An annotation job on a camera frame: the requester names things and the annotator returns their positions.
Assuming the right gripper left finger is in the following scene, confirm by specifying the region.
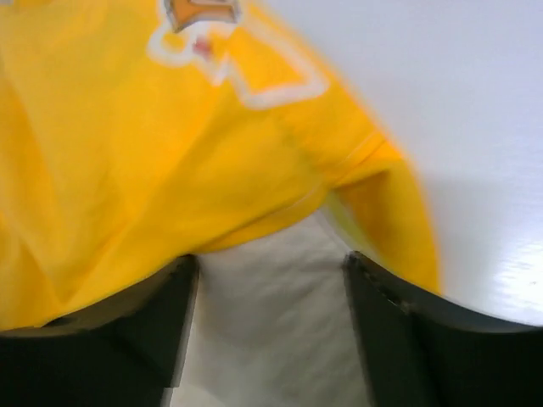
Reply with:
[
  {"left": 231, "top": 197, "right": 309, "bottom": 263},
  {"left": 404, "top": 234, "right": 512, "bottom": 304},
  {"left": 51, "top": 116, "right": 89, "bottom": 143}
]
[{"left": 1, "top": 256, "right": 199, "bottom": 406}]

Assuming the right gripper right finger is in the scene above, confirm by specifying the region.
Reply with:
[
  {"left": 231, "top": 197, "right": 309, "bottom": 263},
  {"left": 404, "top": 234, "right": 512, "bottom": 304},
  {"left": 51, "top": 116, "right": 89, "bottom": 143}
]
[{"left": 343, "top": 251, "right": 542, "bottom": 406}]

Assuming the cream white pillow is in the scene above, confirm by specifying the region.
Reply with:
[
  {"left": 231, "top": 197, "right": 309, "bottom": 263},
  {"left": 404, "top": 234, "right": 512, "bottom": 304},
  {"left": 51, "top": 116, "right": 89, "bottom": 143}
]
[{"left": 171, "top": 204, "right": 371, "bottom": 406}]

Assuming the yellow pillowcase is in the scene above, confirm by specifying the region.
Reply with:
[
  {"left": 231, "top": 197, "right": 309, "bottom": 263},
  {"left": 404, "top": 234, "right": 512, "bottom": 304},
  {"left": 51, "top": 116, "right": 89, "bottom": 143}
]
[{"left": 1, "top": 1, "right": 440, "bottom": 332}]

